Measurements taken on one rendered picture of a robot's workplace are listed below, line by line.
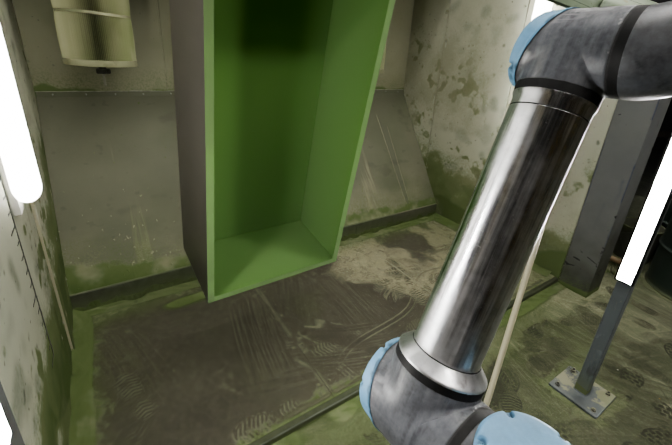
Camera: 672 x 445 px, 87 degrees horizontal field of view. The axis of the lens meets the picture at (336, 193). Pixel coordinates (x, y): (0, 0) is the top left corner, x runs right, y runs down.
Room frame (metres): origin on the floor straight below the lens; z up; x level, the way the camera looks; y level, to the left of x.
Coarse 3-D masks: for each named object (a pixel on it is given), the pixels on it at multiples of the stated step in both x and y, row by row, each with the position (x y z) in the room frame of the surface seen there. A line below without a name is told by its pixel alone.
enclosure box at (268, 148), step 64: (192, 0) 1.02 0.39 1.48; (256, 0) 1.39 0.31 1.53; (320, 0) 1.54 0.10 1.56; (384, 0) 1.33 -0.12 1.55; (192, 64) 1.06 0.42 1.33; (256, 64) 1.43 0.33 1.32; (320, 64) 1.60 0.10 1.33; (192, 128) 1.11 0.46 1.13; (256, 128) 1.48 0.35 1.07; (320, 128) 1.61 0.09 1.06; (192, 192) 1.17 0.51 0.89; (256, 192) 1.55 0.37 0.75; (320, 192) 1.59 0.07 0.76; (192, 256) 1.26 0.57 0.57; (256, 256) 1.41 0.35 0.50; (320, 256) 1.48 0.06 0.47
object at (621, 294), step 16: (640, 272) 1.20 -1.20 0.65; (624, 288) 1.19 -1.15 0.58; (608, 304) 1.22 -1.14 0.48; (624, 304) 1.18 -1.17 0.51; (608, 320) 1.20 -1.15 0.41; (608, 336) 1.19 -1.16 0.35; (592, 352) 1.21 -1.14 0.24; (592, 368) 1.19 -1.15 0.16; (576, 384) 1.22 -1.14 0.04; (592, 384) 1.20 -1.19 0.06
